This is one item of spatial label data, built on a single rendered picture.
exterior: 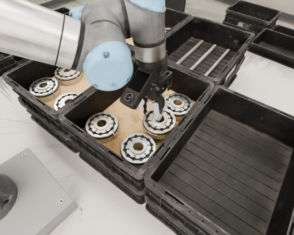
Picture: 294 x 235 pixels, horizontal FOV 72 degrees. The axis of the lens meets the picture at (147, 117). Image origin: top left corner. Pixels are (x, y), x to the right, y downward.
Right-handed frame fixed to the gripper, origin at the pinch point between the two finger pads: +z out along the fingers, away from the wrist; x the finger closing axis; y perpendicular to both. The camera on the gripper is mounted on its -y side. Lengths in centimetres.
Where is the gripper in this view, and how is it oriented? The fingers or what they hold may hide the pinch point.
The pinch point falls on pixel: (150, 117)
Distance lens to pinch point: 63.6
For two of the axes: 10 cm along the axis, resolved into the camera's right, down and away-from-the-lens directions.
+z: 0.7, 6.8, 7.3
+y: 6.0, -6.1, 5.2
